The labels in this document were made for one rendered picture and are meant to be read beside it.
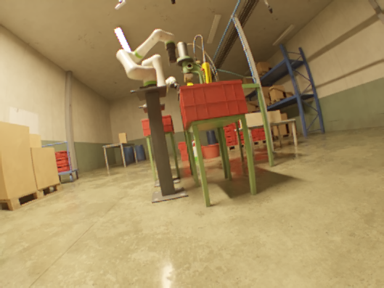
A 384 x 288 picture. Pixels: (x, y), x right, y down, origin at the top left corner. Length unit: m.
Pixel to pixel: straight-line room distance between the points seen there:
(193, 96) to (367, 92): 5.44
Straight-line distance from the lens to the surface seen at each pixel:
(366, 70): 5.89
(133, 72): 1.42
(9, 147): 2.42
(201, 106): 0.97
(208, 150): 3.77
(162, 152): 1.33
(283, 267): 0.56
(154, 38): 1.58
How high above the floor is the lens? 0.41
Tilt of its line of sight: level
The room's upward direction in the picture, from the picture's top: 10 degrees counter-clockwise
